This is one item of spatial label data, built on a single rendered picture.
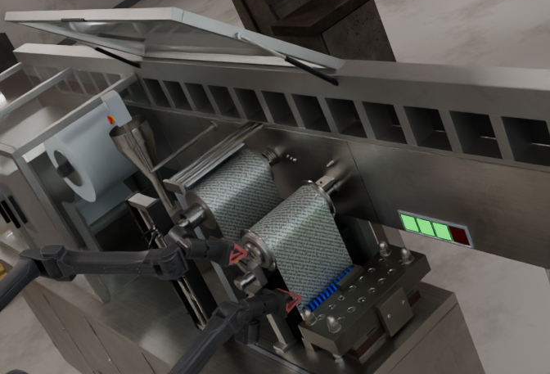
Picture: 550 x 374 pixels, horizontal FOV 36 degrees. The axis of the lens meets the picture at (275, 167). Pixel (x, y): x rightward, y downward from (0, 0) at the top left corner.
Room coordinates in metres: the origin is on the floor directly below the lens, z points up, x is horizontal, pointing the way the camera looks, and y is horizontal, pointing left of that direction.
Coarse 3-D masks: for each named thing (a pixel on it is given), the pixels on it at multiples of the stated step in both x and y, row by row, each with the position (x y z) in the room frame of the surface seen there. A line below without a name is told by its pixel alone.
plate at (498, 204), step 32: (192, 128) 2.95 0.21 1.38; (224, 128) 2.74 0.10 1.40; (192, 160) 3.06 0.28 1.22; (288, 160) 2.48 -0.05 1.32; (320, 160) 2.33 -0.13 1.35; (352, 160) 2.19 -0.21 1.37; (384, 160) 2.07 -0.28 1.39; (416, 160) 1.96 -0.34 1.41; (448, 160) 1.85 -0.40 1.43; (288, 192) 2.55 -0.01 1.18; (352, 192) 2.24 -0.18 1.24; (384, 192) 2.11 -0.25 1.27; (416, 192) 2.00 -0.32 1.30; (448, 192) 1.89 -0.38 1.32; (480, 192) 1.79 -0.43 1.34; (512, 192) 1.70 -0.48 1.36; (544, 192) 1.62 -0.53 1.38; (384, 224) 2.17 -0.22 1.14; (480, 224) 1.82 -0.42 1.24; (512, 224) 1.73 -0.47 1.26; (544, 224) 1.64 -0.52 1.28; (512, 256) 1.76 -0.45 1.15; (544, 256) 1.67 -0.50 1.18
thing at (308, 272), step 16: (320, 240) 2.18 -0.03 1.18; (336, 240) 2.21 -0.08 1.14; (304, 256) 2.15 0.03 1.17; (320, 256) 2.17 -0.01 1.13; (336, 256) 2.20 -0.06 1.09; (288, 272) 2.12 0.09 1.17; (304, 272) 2.14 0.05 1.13; (320, 272) 2.16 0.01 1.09; (336, 272) 2.19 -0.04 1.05; (288, 288) 2.10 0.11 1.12; (304, 288) 2.13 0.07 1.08; (320, 288) 2.15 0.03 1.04; (304, 304) 2.12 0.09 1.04
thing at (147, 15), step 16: (16, 16) 2.84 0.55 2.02; (32, 16) 2.72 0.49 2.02; (48, 16) 2.60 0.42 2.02; (64, 16) 2.50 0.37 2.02; (80, 16) 2.41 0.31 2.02; (96, 16) 2.32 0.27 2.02; (112, 16) 2.23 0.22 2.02; (128, 16) 2.15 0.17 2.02; (144, 16) 2.08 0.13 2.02; (160, 16) 2.01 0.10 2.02; (176, 16) 1.97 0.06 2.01; (192, 16) 1.99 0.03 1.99; (64, 32) 2.98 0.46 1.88; (208, 32) 2.03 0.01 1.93; (224, 32) 2.02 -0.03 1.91; (240, 32) 2.04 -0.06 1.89; (96, 48) 3.05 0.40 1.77; (112, 48) 3.06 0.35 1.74; (272, 48) 2.08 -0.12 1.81; (288, 48) 2.10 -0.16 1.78; (304, 48) 2.12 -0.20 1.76; (128, 64) 3.09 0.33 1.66; (256, 64) 2.48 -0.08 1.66; (272, 64) 2.40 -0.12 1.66; (288, 64) 2.34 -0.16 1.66; (304, 64) 2.10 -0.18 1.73; (320, 64) 2.14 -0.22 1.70; (336, 64) 2.16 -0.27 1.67; (336, 80) 2.13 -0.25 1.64
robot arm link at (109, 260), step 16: (48, 256) 2.21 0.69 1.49; (64, 256) 2.20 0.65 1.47; (80, 256) 2.18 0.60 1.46; (96, 256) 2.16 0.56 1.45; (112, 256) 2.13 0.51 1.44; (128, 256) 2.11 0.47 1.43; (144, 256) 2.07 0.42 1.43; (176, 256) 2.03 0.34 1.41; (64, 272) 2.19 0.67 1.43; (80, 272) 2.17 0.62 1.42; (96, 272) 2.14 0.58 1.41; (112, 272) 2.11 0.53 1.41; (128, 272) 2.09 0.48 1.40; (144, 272) 2.06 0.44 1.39; (160, 272) 2.05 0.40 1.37; (176, 272) 2.03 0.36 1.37
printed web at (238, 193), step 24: (240, 168) 2.42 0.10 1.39; (264, 168) 2.43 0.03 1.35; (192, 192) 2.37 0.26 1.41; (216, 192) 2.35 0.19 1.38; (240, 192) 2.37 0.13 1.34; (264, 192) 2.41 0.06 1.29; (312, 192) 2.24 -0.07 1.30; (216, 216) 2.31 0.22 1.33; (240, 216) 2.35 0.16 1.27; (264, 216) 2.23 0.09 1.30; (288, 216) 2.18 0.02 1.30; (312, 216) 2.19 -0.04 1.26; (264, 240) 2.12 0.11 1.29; (288, 240) 2.14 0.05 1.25
